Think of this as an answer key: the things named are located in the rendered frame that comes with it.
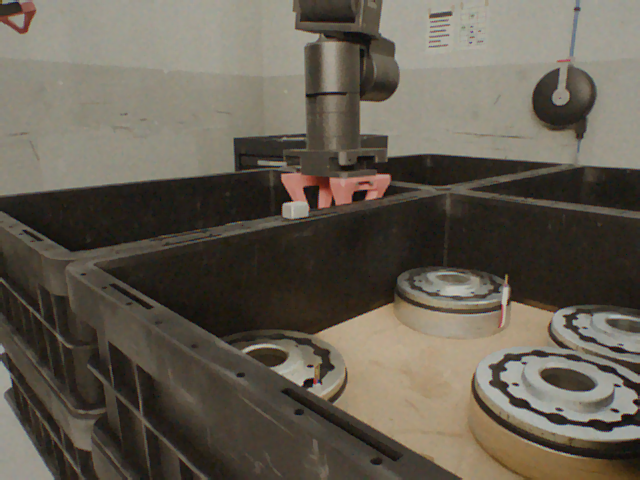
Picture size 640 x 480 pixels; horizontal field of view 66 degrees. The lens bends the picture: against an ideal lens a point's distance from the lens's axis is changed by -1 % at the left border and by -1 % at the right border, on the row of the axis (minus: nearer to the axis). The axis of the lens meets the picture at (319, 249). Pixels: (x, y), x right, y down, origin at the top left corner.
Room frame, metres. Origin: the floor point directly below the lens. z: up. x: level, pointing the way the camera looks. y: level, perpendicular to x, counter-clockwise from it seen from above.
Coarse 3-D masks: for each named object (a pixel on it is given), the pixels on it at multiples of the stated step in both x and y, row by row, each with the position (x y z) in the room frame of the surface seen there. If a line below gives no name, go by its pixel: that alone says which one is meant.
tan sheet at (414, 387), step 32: (352, 320) 0.42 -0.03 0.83; (384, 320) 0.42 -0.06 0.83; (512, 320) 0.42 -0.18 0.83; (544, 320) 0.42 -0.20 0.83; (352, 352) 0.36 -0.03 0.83; (384, 352) 0.36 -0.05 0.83; (416, 352) 0.36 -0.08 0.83; (448, 352) 0.36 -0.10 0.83; (480, 352) 0.36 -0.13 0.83; (352, 384) 0.31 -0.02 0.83; (384, 384) 0.31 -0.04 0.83; (416, 384) 0.31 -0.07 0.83; (448, 384) 0.31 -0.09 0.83; (384, 416) 0.27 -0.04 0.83; (416, 416) 0.27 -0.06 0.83; (448, 416) 0.27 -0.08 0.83; (416, 448) 0.24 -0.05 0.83; (448, 448) 0.24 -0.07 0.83; (480, 448) 0.24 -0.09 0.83
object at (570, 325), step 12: (564, 312) 0.36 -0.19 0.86; (576, 312) 0.37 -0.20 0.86; (588, 312) 0.37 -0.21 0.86; (600, 312) 0.36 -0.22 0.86; (624, 312) 0.36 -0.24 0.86; (636, 312) 0.36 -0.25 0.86; (552, 324) 0.34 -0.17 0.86; (564, 324) 0.34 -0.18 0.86; (576, 324) 0.34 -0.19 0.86; (588, 324) 0.34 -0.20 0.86; (564, 336) 0.32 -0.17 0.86; (576, 336) 0.32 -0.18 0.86; (588, 336) 0.32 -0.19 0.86; (600, 336) 0.32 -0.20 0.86; (576, 348) 0.31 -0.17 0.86; (588, 348) 0.30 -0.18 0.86; (600, 348) 0.30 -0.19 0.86; (612, 348) 0.30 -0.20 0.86; (624, 348) 0.30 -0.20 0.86; (636, 348) 0.30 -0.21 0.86; (612, 360) 0.29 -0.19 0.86; (624, 360) 0.29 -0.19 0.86; (636, 360) 0.28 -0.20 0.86
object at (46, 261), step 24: (264, 168) 0.75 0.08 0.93; (48, 192) 0.53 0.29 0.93; (72, 192) 0.55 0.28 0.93; (96, 192) 0.57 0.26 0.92; (408, 192) 0.53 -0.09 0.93; (0, 216) 0.40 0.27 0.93; (0, 240) 0.38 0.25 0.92; (24, 240) 0.33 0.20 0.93; (48, 240) 0.32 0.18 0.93; (144, 240) 0.32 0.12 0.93; (168, 240) 0.32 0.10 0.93; (24, 264) 0.33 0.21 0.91; (48, 264) 0.29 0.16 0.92; (48, 288) 0.29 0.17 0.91
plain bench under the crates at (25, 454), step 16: (0, 352) 0.61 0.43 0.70; (0, 368) 0.57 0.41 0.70; (0, 384) 0.53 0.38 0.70; (0, 400) 0.49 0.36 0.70; (0, 416) 0.46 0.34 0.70; (0, 432) 0.44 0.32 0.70; (16, 432) 0.44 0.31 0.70; (0, 448) 0.41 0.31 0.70; (16, 448) 0.41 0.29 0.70; (32, 448) 0.41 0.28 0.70; (0, 464) 0.39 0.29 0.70; (16, 464) 0.39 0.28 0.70; (32, 464) 0.39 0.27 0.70
